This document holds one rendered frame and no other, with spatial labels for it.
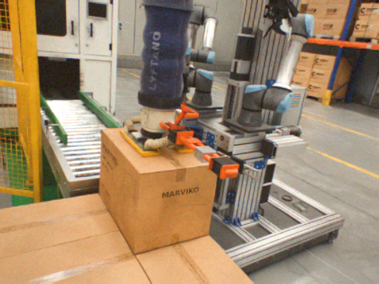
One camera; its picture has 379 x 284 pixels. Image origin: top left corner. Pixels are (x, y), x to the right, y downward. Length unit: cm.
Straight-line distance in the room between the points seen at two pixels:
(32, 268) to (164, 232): 55
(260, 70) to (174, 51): 74
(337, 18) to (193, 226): 837
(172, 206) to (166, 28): 80
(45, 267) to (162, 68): 97
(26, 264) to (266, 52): 166
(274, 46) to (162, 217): 125
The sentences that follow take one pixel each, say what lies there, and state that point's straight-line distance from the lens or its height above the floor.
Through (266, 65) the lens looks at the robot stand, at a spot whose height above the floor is 137.
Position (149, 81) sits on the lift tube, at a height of 128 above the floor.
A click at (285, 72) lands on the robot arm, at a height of 136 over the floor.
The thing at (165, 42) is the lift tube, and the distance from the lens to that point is 151.
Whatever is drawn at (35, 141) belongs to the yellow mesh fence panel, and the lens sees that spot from 274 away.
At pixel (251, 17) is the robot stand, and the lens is 219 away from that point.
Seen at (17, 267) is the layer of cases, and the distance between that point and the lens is 159.
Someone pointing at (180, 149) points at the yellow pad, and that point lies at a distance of 161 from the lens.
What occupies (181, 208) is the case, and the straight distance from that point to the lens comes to 155.
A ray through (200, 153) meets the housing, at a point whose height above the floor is 108.
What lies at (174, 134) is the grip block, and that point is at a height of 109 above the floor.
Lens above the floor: 153
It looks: 19 degrees down
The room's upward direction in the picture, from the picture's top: 7 degrees clockwise
